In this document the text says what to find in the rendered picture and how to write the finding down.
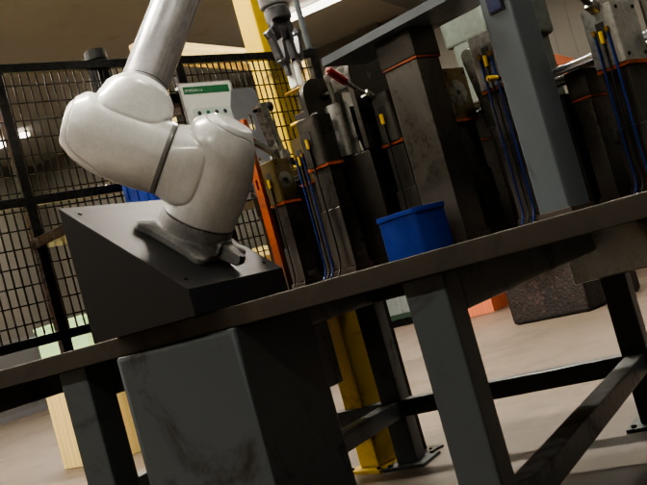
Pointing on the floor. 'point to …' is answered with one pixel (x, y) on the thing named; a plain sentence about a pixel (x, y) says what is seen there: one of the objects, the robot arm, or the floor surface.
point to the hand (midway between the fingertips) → (295, 75)
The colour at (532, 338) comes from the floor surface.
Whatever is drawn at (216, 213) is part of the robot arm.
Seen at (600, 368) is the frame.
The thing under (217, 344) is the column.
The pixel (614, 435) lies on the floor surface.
